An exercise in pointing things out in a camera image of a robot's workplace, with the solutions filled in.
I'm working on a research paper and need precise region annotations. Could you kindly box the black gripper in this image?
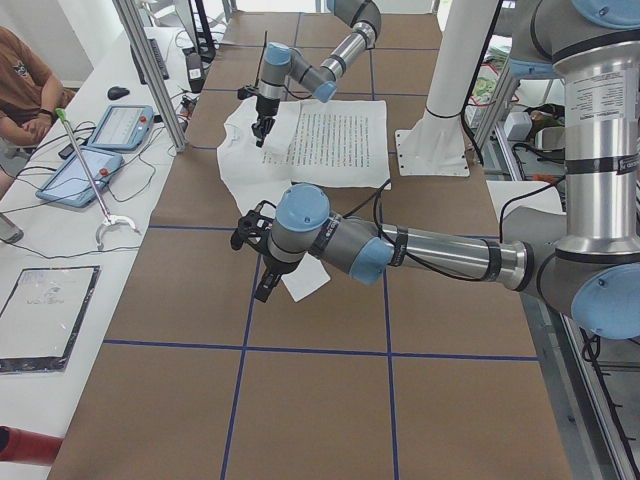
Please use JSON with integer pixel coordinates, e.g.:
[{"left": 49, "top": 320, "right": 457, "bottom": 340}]
[
  {"left": 254, "top": 95, "right": 280, "bottom": 147},
  {"left": 254, "top": 239, "right": 303, "bottom": 302}
]

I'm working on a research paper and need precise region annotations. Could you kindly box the white long-sleeve printed shirt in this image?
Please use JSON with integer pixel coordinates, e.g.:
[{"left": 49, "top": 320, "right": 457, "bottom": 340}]
[{"left": 217, "top": 99, "right": 393, "bottom": 300}]

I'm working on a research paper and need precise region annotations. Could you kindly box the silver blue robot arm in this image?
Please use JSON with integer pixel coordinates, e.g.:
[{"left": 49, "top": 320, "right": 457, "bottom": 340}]
[
  {"left": 232, "top": 1, "right": 639, "bottom": 339},
  {"left": 247, "top": 1, "right": 381, "bottom": 147}
]

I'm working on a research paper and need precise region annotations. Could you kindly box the blue teach pendant far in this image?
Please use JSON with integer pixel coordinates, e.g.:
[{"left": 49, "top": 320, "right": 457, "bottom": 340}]
[{"left": 87, "top": 105, "right": 154, "bottom": 152}]

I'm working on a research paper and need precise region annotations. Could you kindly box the blue teach pendant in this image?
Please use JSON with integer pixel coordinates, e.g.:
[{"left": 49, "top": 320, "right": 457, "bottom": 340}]
[
  {"left": 87, "top": 105, "right": 154, "bottom": 152},
  {"left": 35, "top": 146, "right": 123, "bottom": 208}
]

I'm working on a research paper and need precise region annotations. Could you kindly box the black computer mouse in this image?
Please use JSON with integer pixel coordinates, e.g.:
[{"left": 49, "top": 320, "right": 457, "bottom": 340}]
[{"left": 107, "top": 86, "right": 130, "bottom": 101}]

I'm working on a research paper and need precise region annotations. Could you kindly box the reacher grabber stick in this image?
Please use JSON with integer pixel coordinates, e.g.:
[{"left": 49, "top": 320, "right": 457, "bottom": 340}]
[{"left": 55, "top": 108, "right": 140, "bottom": 251}]

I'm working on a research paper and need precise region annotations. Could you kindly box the blue teach pendant near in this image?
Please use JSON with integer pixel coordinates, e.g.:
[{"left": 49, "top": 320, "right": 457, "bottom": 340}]
[{"left": 35, "top": 146, "right": 123, "bottom": 208}]

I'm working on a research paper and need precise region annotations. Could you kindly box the person in brown shirt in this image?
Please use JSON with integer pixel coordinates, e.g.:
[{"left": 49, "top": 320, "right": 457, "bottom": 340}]
[{"left": 0, "top": 25, "right": 76, "bottom": 191}]

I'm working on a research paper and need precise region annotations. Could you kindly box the clear plastic bag black edge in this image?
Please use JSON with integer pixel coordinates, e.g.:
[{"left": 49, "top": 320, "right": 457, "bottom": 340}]
[{"left": 1, "top": 265, "right": 101, "bottom": 375}]

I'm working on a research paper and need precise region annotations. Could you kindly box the red cylinder object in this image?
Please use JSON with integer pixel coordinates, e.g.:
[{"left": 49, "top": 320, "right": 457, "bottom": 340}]
[{"left": 0, "top": 426, "right": 63, "bottom": 466}]

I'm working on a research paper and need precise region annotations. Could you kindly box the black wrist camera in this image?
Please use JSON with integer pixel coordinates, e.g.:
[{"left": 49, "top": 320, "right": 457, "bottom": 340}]
[
  {"left": 230, "top": 210, "right": 273, "bottom": 254},
  {"left": 237, "top": 85, "right": 259, "bottom": 100}
]

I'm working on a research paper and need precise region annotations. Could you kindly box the aluminium frame post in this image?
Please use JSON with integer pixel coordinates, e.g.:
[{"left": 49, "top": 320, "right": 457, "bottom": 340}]
[{"left": 112, "top": 0, "right": 187, "bottom": 153}]

